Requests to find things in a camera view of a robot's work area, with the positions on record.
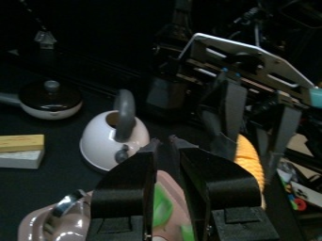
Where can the yellow toy corn cob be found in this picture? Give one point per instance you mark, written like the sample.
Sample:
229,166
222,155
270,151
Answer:
252,163

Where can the white saucepan dark lid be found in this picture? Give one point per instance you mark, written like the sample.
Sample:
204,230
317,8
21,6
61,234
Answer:
50,103

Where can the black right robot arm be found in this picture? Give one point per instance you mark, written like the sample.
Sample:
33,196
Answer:
182,19

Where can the white sheet coloured dots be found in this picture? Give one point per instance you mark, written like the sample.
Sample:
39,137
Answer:
304,193

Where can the pink plastic tray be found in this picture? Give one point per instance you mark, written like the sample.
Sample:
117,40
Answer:
38,222

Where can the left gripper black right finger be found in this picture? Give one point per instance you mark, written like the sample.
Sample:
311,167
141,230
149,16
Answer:
222,185

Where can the tan wooden block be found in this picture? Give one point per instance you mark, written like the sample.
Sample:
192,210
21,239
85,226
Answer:
21,142

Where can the white foam block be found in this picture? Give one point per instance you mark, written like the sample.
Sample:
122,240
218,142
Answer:
19,159

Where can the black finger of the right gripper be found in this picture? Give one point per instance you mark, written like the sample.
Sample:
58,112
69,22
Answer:
230,109
285,131

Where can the green corn husk piece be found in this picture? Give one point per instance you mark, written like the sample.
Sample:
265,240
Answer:
162,207

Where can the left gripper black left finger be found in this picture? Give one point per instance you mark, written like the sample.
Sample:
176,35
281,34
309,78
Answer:
123,182

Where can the teal tape tag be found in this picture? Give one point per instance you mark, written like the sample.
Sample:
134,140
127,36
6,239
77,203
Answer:
317,98

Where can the grey metal clamp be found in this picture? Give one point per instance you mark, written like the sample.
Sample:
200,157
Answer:
46,38

